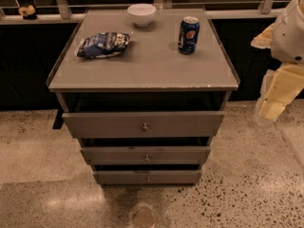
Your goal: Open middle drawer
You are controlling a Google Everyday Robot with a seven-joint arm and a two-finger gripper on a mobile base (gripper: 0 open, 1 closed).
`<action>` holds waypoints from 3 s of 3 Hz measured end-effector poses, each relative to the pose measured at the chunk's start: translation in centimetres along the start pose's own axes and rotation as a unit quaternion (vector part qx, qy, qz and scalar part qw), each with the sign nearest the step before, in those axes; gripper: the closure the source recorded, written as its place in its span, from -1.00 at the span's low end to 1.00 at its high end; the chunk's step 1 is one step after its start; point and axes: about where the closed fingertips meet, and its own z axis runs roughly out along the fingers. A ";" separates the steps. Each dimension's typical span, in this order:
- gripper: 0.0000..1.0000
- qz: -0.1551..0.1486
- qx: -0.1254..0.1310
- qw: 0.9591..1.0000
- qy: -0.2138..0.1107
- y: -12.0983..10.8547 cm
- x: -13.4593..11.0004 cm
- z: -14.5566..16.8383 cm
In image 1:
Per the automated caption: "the small yellow black object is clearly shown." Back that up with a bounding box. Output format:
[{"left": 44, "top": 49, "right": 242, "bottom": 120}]
[{"left": 18, "top": 5, "right": 37, "bottom": 20}]

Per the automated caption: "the grey drawer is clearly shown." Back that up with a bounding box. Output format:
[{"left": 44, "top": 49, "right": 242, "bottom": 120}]
[
  {"left": 63, "top": 111, "right": 224, "bottom": 139},
  {"left": 93, "top": 170, "right": 201, "bottom": 185},
  {"left": 81, "top": 146, "right": 210, "bottom": 165}
]

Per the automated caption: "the round floor drain cover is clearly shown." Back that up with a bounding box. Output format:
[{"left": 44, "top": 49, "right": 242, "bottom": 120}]
[{"left": 129, "top": 202, "right": 166, "bottom": 228}]

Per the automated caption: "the blue pepsi can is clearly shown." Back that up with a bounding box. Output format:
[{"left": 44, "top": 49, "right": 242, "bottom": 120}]
[{"left": 178, "top": 16, "right": 200, "bottom": 54}]

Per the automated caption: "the grey bottom drawer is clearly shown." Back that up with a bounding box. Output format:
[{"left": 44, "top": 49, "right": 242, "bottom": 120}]
[{"left": 93, "top": 170, "right": 201, "bottom": 185}]

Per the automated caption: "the white bowl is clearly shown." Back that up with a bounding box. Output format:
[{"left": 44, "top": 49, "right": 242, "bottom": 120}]
[{"left": 127, "top": 4, "right": 157, "bottom": 28}]

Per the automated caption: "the grey top drawer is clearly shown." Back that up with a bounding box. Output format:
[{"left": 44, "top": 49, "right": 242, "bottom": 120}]
[{"left": 63, "top": 111, "right": 224, "bottom": 139}]

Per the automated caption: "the blue chip bag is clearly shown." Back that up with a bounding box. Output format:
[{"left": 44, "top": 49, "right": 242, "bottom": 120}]
[{"left": 74, "top": 31, "right": 132, "bottom": 59}]

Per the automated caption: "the metal railing frame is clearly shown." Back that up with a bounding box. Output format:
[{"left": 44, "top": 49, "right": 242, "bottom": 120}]
[{"left": 0, "top": 0, "right": 304, "bottom": 26}]

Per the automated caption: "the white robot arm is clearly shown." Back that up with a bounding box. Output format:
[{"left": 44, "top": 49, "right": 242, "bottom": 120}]
[{"left": 251, "top": 0, "right": 304, "bottom": 121}]

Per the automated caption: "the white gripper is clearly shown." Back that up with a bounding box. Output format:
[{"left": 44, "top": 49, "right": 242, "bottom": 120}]
[{"left": 251, "top": 0, "right": 304, "bottom": 121}]

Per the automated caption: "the grey drawer cabinet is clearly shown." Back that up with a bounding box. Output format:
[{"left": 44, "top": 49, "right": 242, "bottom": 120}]
[{"left": 47, "top": 9, "right": 239, "bottom": 173}]

